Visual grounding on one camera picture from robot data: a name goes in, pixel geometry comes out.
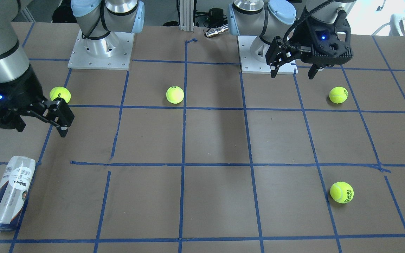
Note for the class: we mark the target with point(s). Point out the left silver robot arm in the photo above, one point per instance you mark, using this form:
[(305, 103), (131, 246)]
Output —
[(273, 34)]

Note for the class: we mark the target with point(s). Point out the centre tennis ball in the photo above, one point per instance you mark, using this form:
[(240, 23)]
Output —
[(175, 94)]

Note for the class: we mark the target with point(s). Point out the front Roland Garros tennis ball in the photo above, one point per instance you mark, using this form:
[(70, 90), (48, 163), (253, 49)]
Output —
[(341, 192)]

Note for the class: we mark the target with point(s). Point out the aluminium frame post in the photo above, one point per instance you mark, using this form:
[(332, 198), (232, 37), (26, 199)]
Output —
[(186, 14)]

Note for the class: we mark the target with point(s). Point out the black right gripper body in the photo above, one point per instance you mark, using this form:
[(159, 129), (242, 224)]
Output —
[(22, 92)]

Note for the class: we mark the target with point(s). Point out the white blue tennis ball can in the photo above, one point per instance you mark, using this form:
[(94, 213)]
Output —
[(14, 187)]

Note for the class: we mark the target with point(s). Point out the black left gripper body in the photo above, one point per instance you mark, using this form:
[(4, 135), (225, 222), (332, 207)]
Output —
[(303, 34)]

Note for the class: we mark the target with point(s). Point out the tennis ball near base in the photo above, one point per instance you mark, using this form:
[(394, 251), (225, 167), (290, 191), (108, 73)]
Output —
[(60, 92), (338, 95)]

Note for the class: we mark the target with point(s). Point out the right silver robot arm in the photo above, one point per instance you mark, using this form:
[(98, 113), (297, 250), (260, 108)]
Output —
[(96, 19)]

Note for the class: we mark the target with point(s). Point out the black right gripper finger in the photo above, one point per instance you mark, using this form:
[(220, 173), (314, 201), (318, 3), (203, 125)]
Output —
[(54, 112)]

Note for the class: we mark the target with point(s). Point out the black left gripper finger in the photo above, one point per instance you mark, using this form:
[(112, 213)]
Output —
[(278, 54), (314, 69)]

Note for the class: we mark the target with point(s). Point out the silver metal connector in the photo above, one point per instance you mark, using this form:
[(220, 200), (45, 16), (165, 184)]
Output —
[(212, 32)]

